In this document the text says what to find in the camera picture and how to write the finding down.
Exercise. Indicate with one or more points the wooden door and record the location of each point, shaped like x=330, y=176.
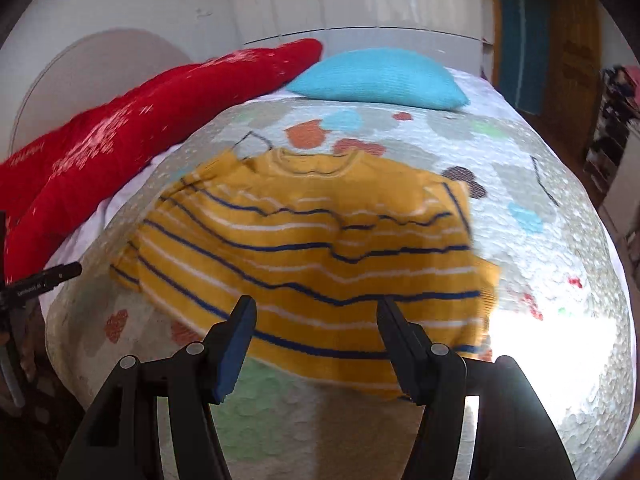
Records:
x=570, y=55

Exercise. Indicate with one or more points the red patterned blanket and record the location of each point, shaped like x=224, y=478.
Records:
x=100, y=150

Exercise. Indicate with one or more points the yellow striped knit sweater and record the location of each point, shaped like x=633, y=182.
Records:
x=310, y=270

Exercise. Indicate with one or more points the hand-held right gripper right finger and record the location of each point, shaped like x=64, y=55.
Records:
x=400, y=345

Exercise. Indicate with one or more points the cluttered shelf rack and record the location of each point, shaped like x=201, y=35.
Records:
x=612, y=130

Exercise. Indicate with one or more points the teal hanging cloth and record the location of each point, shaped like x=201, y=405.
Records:
x=520, y=35

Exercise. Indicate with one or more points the patterned quilted bedspread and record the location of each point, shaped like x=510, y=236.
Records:
x=525, y=240

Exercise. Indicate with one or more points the white wardrobe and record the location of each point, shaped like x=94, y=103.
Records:
x=425, y=0

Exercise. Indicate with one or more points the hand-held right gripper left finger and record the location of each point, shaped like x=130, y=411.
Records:
x=235, y=355

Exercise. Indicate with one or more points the turquoise pillow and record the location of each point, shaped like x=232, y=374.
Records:
x=380, y=77

